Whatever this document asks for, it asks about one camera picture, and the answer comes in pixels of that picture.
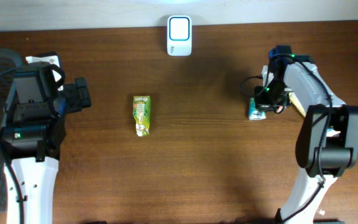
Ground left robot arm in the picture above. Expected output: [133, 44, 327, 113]
[0, 62, 91, 223]

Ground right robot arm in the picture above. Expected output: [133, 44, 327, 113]
[254, 45, 358, 223]

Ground green juice carton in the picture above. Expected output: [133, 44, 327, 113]
[133, 96, 151, 137]

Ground teal tissue pack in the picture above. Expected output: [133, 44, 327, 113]
[248, 98, 266, 121]

